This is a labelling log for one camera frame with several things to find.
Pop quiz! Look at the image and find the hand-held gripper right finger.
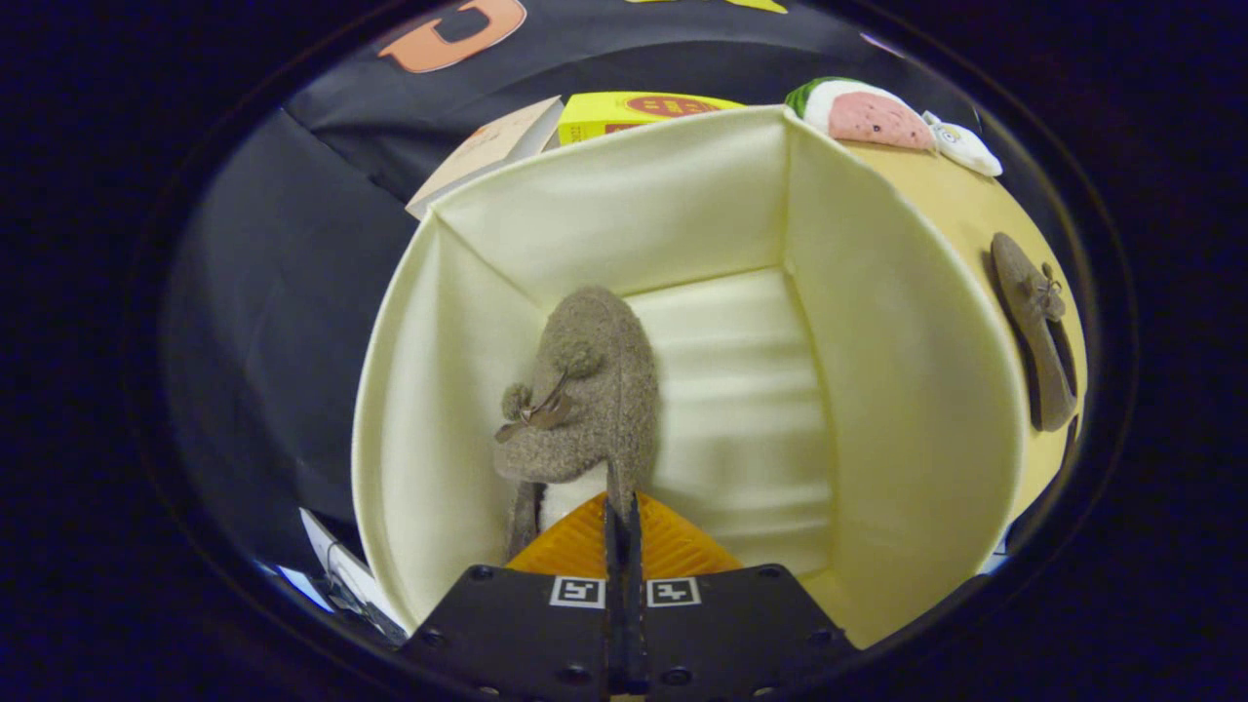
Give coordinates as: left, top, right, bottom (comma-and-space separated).
625, 491, 860, 702

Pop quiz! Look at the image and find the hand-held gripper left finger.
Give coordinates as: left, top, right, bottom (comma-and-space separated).
398, 492, 626, 702

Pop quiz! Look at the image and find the cream storage box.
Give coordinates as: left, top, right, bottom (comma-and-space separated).
351, 105, 1031, 650

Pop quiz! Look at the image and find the brown fuzzy slipper shoe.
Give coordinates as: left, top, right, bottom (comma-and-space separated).
492, 285, 662, 563
990, 232, 1079, 433

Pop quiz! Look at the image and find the yellow book with red circle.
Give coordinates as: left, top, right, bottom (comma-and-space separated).
558, 92, 747, 147

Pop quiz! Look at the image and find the watermelon slice plush toy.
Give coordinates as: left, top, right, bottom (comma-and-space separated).
785, 76, 937, 153

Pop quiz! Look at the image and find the white plush toy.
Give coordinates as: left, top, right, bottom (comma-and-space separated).
921, 110, 1003, 178

